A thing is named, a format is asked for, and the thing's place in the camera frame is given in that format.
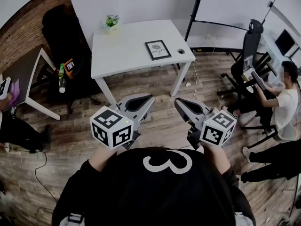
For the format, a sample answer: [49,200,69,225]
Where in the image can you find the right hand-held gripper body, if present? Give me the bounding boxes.
[187,107,237,151]

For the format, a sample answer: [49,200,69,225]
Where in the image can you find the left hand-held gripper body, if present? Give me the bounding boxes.
[90,102,142,150]

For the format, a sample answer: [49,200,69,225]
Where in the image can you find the black framed nature print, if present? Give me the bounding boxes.
[144,39,172,62]

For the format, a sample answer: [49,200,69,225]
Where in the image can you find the person's right forearm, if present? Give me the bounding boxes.
[201,142,231,175]

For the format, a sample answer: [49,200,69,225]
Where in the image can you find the person's left forearm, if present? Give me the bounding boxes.
[88,145,119,173]

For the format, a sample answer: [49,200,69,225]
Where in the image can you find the white round table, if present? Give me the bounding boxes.
[91,19,197,106]

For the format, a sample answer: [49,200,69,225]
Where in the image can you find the white box on chair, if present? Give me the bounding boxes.
[241,66,256,82]

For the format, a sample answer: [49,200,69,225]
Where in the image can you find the clear plastic bottle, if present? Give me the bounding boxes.
[58,78,67,94]

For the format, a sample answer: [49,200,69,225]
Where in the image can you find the person's black printed shirt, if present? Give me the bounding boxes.
[51,146,257,226]

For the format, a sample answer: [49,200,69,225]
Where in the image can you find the orange-cased tablet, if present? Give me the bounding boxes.
[63,58,76,80]

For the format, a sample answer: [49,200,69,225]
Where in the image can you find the black mesh office chair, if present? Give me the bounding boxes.
[216,18,280,149]

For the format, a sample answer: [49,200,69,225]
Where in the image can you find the potted plant in white pot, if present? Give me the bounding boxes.
[103,14,121,35]

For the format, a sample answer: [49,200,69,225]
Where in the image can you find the black padded office chair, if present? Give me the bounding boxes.
[41,4,102,114]

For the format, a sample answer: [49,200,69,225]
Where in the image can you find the purple cloth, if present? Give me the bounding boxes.
[6,78,21,109]

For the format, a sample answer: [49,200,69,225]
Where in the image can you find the black-framed whiteboard on stand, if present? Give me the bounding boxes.
[184,0,279,49]

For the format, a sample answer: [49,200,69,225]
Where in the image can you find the black computer monitor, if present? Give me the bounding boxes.
[274,28,300,57]

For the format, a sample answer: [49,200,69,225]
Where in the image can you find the white-cased device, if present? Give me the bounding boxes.
[0,76,12,101]

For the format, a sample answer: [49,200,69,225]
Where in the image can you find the white power cable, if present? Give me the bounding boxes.
[192,33,218,99]

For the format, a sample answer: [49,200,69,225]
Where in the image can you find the black floor cable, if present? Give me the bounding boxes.
[4,147,58,218]

